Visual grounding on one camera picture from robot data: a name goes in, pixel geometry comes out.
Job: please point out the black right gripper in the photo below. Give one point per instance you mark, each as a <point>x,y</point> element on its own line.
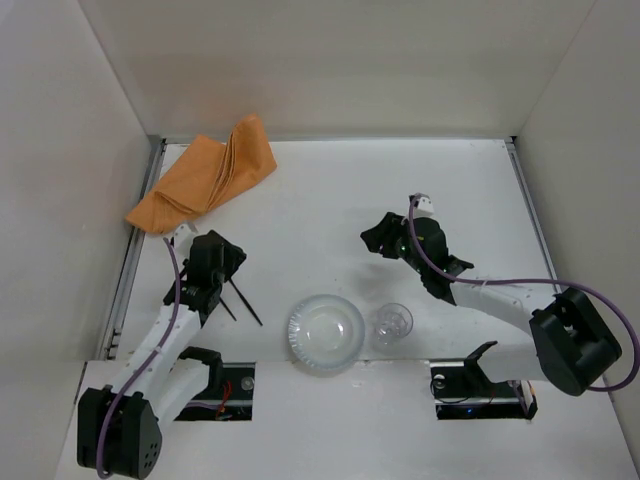
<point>382,235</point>

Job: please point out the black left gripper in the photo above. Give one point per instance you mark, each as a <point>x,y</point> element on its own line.
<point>220,279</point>

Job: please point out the black knife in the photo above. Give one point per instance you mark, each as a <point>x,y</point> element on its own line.
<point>245,302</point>

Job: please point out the black fork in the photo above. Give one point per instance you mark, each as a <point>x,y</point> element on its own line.
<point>227,309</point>

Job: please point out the orange cloth placemat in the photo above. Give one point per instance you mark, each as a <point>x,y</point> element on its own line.
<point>206,175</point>

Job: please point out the clear drinking glass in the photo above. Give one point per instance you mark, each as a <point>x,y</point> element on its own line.
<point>392,323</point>

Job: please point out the white round plate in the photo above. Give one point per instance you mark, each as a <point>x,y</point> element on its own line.
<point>326,332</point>

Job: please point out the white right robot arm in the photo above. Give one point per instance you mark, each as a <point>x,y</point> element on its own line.
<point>572,343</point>

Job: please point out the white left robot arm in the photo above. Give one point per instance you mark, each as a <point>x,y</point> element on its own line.
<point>120,426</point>

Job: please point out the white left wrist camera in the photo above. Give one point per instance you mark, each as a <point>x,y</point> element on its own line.
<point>183,232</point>

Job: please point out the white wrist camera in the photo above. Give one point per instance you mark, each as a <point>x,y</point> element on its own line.
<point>183,232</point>
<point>422,206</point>

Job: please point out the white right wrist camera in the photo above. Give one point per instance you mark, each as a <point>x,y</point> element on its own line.
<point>422,206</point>

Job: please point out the left aluminium table rail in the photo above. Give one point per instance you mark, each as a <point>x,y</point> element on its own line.
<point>114,321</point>

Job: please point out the aluminium table rail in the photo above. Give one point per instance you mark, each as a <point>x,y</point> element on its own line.
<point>114,321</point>
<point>511,147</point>

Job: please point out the right aluminium table rail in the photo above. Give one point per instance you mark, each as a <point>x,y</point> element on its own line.
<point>511,147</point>

